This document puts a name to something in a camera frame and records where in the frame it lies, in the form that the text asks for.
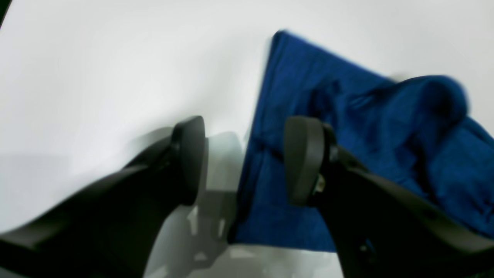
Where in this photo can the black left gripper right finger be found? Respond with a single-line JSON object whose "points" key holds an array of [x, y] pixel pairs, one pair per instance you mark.
{"points": [[380, 229]]}

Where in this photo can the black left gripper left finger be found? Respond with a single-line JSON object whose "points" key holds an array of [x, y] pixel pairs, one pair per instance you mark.
{"points": [[108, 229]]}

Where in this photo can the blue long-sleeve shirt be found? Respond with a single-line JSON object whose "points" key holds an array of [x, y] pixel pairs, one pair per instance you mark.
{"points": [[416, 133]]}

